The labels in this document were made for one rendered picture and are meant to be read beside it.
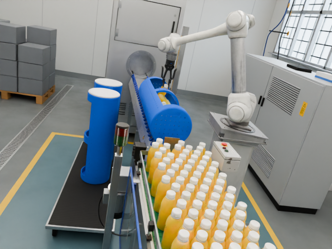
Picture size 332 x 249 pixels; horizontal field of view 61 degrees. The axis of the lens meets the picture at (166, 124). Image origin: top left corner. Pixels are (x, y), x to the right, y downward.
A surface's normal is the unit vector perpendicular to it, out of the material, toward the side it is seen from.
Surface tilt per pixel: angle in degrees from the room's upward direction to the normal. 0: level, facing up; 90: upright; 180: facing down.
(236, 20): 82
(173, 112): 90
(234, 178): 90
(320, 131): 90
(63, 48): 90
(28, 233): 0
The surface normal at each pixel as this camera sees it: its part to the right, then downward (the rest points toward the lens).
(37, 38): 0.07, 0.36
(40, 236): 0.18, -0.92
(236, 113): -0.41, 0.30
